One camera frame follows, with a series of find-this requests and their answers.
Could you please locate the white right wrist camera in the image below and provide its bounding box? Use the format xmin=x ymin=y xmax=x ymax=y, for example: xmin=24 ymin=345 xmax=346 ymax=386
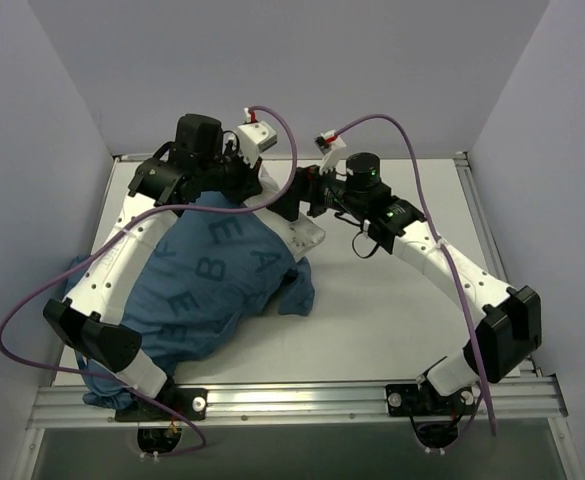
xmin=314 ymin=130 xmax=347 ymax=175

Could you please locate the white pillow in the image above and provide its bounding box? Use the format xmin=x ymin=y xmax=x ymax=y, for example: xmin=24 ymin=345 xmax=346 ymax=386
xmin=251 ymin=167 xmax=327 ymax=260

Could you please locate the blue cartoon print pillowcase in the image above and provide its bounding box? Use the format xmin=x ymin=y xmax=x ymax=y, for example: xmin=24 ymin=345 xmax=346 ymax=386
xmin=66 ymin=192 xmax=317 ymax=410

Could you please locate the aluminium front rail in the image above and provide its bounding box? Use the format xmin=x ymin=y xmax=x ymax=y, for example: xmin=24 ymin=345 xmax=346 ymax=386
xmin=27 ymin=376 xmax=567 ymax=429

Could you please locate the aluminium rail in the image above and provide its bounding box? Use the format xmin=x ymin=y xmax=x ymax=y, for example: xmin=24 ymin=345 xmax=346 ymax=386
xmin=27 ymin=376 xmax=567 ymax=429
xmin=454 ymin=152 xmax=542 ymax=383
xmin=114 ymin=152 xmax=469 ymax=166

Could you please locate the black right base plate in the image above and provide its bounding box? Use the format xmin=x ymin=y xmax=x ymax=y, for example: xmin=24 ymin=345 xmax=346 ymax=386
xmin=385 ymin=382 xmax=476 ymax=418

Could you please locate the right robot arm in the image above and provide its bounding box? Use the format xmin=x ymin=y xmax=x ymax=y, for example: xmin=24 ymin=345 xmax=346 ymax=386
xmin=282 ymin=153 xmax=542 ymax=413

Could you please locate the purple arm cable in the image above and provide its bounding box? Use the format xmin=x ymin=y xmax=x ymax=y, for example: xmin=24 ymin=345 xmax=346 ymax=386
xmin=0 ymin=103 xmax=301 ymax=456
xmin=321 ymin=113 xmax=499 ymax=454

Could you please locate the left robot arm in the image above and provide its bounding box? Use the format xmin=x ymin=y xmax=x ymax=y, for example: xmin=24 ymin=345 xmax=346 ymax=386
xmin=43 ymin=108 xmax=277 ymax=419

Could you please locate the aluminium back rail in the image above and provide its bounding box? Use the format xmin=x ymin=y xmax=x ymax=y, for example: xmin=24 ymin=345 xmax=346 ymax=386
xmin=114 ymin=152 xmax=469 ymax=166

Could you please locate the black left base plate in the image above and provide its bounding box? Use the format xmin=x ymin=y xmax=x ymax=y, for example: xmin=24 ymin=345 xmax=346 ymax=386
xmin=114 ymin=386 xmax=208 ymax=423

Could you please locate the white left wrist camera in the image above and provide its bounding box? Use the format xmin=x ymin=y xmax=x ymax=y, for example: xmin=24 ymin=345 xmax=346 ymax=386
xmin=236 ymin=121 xmax=278 ymax=157

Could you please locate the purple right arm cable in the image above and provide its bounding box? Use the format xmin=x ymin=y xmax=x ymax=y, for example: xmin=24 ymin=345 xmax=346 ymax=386
xmin=321 ymin=113 xmax=499 ymax=454

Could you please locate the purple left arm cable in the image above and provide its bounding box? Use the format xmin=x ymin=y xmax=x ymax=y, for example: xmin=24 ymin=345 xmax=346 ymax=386
xmin=0 ymin=103 xmax=301 ymax=456

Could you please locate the black thin right cable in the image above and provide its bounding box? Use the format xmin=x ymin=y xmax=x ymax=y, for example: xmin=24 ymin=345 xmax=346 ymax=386
xmin=350 ymin=227 xmax=379 ymax=260

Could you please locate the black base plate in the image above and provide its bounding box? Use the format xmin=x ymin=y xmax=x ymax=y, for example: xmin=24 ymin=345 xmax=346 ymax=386
xmin=385 ymin=382 xmax=476 ymax=418
xmin=114 ymin=386 xmax=208 ymax=423

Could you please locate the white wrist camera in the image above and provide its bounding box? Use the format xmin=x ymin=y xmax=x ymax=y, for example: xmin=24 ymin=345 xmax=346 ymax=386
xmin=314 ymin=130 xmax=347 ymax=175
xmin=236 ymin=121 xmax=278 ymax=157

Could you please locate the aluminium right side rail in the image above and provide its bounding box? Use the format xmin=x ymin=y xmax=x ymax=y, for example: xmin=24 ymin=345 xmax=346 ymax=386
xmin=454 ymin=152 xmax=542 ymax=383

